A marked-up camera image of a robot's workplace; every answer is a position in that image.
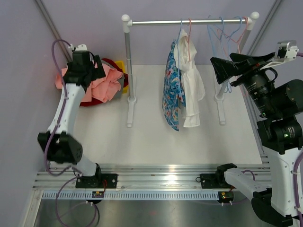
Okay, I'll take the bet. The salmon pink skirt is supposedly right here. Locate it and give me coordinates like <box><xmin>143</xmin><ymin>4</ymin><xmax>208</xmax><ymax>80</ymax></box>
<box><xmin>54</xmin><ymin>62</ymin><xmax>125</xmax><ymax>103</ymax></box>

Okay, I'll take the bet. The blue hanger salmon skirt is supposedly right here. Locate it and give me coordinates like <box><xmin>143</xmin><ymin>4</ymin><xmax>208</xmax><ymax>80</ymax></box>
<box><xmin>217</xmin><ymin>16</ymin><xmax>244</xmax><ymax>93</ymax></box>

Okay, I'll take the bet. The white pleated skirt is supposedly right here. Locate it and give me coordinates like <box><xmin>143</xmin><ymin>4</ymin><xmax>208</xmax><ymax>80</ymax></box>
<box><xmin>178</xmin><ymin>29</ymin><xmax>205</xmax><ymax>128</ymax></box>

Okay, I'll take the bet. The blue wire hanger grey skirt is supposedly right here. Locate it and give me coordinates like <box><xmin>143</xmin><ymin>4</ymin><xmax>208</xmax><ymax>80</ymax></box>
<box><xmin>207</xmin><ymin>25</ymin><xmax>218</xmax><ymax>57</ymax></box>

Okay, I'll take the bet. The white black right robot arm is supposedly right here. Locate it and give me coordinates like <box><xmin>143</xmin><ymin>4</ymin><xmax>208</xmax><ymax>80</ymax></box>
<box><xmin>196</xmin><ymin>49</ymin><xmax>303</xmax><ymax>227</ymax></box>

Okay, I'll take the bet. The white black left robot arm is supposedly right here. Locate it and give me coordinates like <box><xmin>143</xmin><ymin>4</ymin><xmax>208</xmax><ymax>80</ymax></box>
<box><xmin>37</xmin><ymin>50</ymin><xmax>118</xmax><ymax>189</ymax></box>

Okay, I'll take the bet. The blue hanger floral skirt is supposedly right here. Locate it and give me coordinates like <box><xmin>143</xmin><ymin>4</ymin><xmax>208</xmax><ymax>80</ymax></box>
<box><xmin>174</xmin><ymin>19</ymin><xmax>183</xmax><ymax>74</ymax></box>

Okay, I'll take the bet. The red cloth garment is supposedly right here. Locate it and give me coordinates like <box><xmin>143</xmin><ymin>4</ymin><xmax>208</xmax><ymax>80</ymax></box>
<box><xmin>80</xmin><ymin>58</ymin><xmax>129</xmax><ymax>107</ymax></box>

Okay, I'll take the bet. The yellow plastic bin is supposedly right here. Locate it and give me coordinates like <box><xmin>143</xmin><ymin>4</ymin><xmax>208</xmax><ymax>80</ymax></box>
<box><xmin>114</xmin><ymin>60</ymin><xmax>130</xmax><ymax>94</ymax></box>

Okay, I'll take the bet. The silver white clothes rack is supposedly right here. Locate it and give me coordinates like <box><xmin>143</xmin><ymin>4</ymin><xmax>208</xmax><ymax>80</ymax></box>
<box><xmin>121</xmin><ymin>12</ymin><xmax>259</xmax><ymax>131</ymax></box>

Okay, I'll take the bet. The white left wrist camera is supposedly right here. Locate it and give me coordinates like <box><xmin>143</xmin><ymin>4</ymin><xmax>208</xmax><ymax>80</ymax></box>
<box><xmin>68</xmin><ymin>44</ymin><xmax>88</xmax><ymax>52</ymax></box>

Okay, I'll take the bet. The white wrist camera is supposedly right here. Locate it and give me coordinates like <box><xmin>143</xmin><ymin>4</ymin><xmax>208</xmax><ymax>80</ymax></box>
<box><xmin>68</xmin><ymin>44</ymin><xmax>88</xmax><ymax>52</ymax></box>
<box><xmin>260</xmin><ymin>40</ymin><xmax>299</xmax><ymax>70</ymax></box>

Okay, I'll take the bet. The empty pink wire hanger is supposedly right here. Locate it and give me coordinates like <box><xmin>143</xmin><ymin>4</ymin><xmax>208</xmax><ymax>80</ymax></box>
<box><xmin>208</xmin><ymin>16</ymin><xmax>248</xmax><ymax>60</ymax></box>

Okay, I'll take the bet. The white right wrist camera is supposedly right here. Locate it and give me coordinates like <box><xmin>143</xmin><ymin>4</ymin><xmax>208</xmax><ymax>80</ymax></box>
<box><xmin>260</xmin><ymin>40</ymin><xmax>299</xmax><ymax>70</ymax></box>

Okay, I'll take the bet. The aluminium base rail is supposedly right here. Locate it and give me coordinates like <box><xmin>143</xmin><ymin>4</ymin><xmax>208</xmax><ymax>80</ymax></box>
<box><xmin>32</xmin><ymin>163</ymin><xmax>276</xmax><ymax>192</ymax></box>

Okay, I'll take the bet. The white slotted cable duct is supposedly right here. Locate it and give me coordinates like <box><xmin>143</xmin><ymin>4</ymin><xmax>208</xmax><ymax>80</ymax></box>
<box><xmin>42</xmin><ymin>190</ymin><xmax>219</xmax><ymax>201</ymax></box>

